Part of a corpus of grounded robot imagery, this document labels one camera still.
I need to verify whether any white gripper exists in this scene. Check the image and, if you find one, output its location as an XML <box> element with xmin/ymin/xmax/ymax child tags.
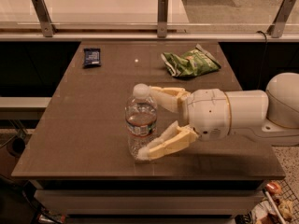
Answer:
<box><xmin>137</xmin><ymin>86</ymin><xmax>231</xmax><ymax>161</ymax></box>

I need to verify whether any clear plastic water bottle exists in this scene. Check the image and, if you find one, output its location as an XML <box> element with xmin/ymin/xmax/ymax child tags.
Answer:
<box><xmin>125</xmin><ymin>84</ymin><xmax>157</xmax><ymax>161</ymax></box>

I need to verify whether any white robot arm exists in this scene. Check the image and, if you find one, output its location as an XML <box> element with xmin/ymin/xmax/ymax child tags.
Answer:
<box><xmin>137</xmin><ymin>73</ymin><xmax>299</xmax><ymax>161</ymax></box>

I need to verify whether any blue rxbar blueberry wrapper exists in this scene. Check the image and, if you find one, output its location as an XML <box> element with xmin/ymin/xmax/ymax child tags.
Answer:
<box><xmin>83</xmin><ymin>48</ymin><xmax>101</xmax><ymax>67</ymax></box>

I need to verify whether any green chip bag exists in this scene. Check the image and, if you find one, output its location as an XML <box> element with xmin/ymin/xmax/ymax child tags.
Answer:
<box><xmin>161</xmin><ymin>44</ymin><xmax>221</xmax><ymax>77</ymax></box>

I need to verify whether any white drawer front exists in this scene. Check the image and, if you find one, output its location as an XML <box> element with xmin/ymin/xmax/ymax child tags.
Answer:
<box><xmin>35</xmin><ymin>189</ymin><xmax>263</xmax><ymax>216</ymax></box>

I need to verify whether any glass railing panel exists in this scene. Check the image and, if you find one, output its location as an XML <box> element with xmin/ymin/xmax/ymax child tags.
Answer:
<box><xmin>0</xmin><ymin>0</ymin><xmax>299</xmax><ymax>28</ymax></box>

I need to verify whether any black power cable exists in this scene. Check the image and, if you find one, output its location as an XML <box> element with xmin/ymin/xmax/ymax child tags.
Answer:
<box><xmin>255</xmin><ymin>30</ymin><xmax>269</xmax><ymax>91</ymax></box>

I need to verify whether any middle metal railing bracket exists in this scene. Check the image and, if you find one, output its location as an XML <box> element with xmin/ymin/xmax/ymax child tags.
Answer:
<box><xmin>157</xmin><ymin>0</ymin><xmax>168</xmax><ymax>38</ymax></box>

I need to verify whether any metal railing bracket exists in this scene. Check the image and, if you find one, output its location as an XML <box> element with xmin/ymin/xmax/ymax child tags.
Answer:
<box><xmin>267</xmin><ymin>0</ymin><xmax>297</xmax><ymax>38</ymax></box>
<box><xmin>31</xmin><ymin>0</ymin><xmax>56</xmax><ymax>37</ymax></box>
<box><xmin>157</xmin><ymin>0</ymin><xmax>168</xmax><ymax>38</ymax></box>

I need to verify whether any right metal railing bracket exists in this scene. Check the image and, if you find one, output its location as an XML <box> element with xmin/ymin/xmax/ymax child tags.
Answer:
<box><xmin>267</xmin><ymin>0</ymin><xmax>297</xmax><ymax>38</ymax></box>

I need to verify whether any wire basket with snacks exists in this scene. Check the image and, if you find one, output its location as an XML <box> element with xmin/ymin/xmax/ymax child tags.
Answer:
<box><xmin>249</xmin><ymin>180</ymin><xmax>299</xmax><ymax>224</ymax></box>

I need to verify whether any left metal railing bracket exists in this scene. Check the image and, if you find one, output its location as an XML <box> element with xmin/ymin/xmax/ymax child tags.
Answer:
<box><xmin>31</xmin><ymin>0</ymin><xmax>56</xmax><ymax>37</ymax></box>

